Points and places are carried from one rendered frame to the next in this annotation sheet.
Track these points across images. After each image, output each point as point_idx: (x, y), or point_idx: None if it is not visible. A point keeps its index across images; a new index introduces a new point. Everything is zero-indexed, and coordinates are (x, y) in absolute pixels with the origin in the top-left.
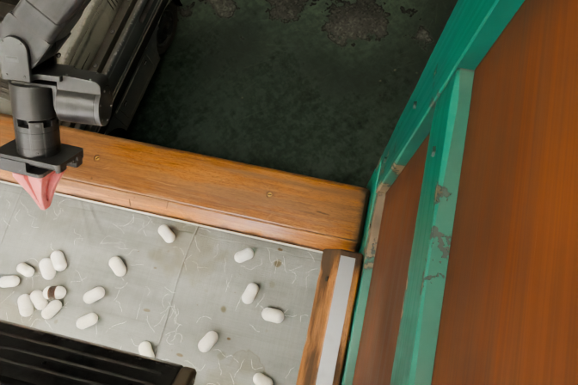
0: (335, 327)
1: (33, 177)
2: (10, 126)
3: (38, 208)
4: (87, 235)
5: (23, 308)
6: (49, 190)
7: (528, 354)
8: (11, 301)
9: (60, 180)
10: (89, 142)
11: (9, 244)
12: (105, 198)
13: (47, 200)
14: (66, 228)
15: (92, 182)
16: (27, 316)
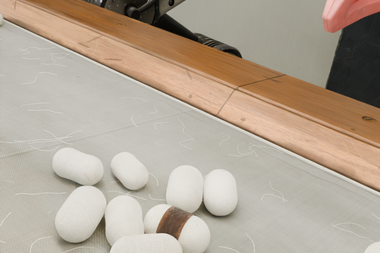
0: None
1: None
2: (224, 56)
3: (206, 134)
4: (299, 202)
5: (82, 201)
6: (355, 5)
7: None
8: (43, 203)
9: (282, 114)
10: (357, 105)
11: (116, 140)
12: (366, 170)
13: (346, 11)
14: (253, 174)
15: (354, 133)
16: (56, 247)
